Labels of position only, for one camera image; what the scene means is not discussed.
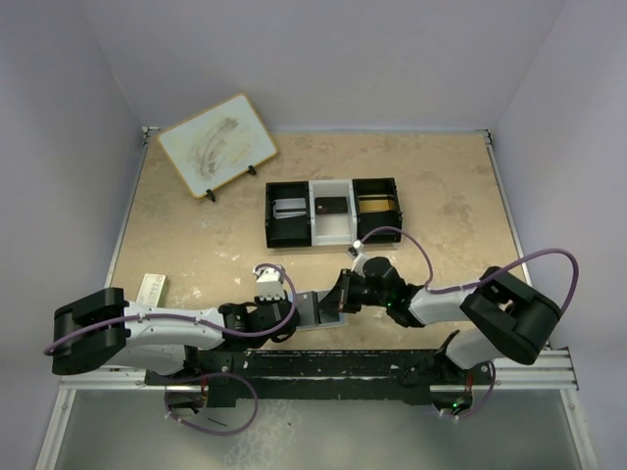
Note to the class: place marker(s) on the black card in bin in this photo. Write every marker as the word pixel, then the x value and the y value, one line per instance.
pixel 331 205

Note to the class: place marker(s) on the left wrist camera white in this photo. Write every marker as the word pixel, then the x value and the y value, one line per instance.
pixel 269 283

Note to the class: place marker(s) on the gold card in bin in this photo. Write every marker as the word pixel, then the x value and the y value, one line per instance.
pixel 376 203

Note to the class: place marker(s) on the black tray bin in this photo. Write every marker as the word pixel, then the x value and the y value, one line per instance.
pixel 366 222
pixel 289 232

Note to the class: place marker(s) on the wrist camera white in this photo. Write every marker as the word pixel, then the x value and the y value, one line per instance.
pixel 358 255
pixel 269 283

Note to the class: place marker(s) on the left black tray bin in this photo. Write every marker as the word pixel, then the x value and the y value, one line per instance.
pixel 289 232

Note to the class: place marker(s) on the middle white tray bin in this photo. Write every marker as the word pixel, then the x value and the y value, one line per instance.
pixel 333 229

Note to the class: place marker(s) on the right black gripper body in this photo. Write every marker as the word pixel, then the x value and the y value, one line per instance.
pixel 348 291

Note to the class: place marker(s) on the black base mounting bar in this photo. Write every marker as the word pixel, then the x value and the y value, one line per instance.
pixel 414 377

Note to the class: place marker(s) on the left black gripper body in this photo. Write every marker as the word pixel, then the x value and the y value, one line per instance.
pixel 288 316

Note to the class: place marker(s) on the right black tray bin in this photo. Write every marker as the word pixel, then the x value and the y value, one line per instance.
pixel 366 222

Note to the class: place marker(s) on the white green paper box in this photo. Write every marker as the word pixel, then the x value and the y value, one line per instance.
pixel 151 289

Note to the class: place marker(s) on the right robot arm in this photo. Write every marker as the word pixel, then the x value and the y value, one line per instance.
pixel 510 318

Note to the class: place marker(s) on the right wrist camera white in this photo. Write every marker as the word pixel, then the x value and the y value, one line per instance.
pixel 358 255

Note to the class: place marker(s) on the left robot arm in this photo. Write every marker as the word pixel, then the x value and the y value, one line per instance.
pixel 104 329

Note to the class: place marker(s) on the whiteboard with yellow frame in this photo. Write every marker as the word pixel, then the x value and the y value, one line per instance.
pixel 218 145

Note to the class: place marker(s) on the silver cards stack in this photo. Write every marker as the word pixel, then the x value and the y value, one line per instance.
pixel 289 208

